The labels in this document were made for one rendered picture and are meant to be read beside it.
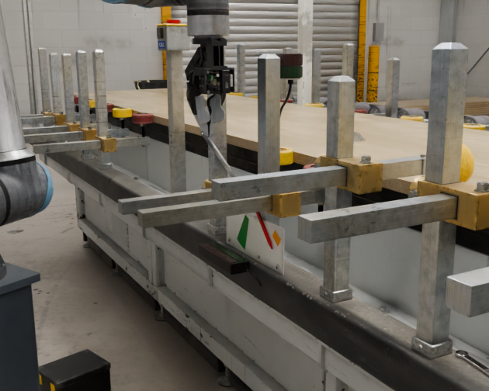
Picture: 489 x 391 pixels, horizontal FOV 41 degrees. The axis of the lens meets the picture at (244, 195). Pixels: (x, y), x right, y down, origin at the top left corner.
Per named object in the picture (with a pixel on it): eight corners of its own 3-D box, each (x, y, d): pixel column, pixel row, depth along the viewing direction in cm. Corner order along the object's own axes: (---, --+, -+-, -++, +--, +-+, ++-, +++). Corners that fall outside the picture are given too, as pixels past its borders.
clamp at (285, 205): (280, 218, 133) (280, 194, 131) (248, 204, 144) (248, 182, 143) (303, 215, 135) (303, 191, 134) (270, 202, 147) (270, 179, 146)
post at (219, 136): (216, 238, 164) (212, 43, 153) (209, 235, 167) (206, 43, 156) (228, 237, 165) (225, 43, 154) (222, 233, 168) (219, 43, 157)
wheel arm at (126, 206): (123, 219, 146) (122, 200, 146) (118, 216, 149) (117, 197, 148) (286, 196, 167) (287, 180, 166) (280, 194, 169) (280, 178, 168)
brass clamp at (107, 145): (102, 152, 240) (102, 139, 239) (92, 147, 252) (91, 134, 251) (118, 151, 243) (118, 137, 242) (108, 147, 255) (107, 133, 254)
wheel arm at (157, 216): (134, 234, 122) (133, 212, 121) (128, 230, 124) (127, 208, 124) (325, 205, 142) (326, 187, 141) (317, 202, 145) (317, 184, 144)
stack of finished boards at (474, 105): (513, 111, 970) (514, 99, 966) (382, 120, 867) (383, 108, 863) (474, 107, 1037) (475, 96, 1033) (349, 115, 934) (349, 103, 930)
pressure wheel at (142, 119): (139, 140, 258) (138, 111, 255) (157, 141, 255) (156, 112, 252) (129, 143, 250) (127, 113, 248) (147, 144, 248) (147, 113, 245)
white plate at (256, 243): (282, 275, 134) (282, 229, 132) (225, 243, 157) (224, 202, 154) (284, 275, 135) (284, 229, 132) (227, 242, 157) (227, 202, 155)
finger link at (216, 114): (217, 137, 142) (216, 95, 140) (206, 135, 147) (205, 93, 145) (230, 136, 143) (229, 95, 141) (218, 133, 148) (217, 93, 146)
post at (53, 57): (57, 153, 314) (50, 52, 304) (56, 153, 317) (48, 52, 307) (64, 153, 316) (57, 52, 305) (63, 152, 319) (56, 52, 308)
